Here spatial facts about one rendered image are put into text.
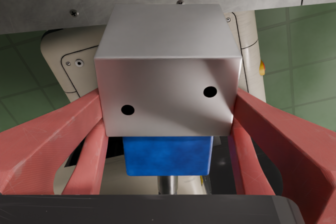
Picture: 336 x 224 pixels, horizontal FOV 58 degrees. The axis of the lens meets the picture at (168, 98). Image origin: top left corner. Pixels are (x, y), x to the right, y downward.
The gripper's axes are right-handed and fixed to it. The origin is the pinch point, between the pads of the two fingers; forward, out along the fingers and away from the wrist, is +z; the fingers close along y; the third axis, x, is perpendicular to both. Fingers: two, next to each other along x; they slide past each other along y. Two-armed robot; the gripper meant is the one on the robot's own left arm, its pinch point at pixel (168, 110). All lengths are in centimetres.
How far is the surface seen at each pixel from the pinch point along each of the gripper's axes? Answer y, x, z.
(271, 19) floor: -37, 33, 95
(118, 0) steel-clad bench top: 4.0, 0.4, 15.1
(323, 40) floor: -58, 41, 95
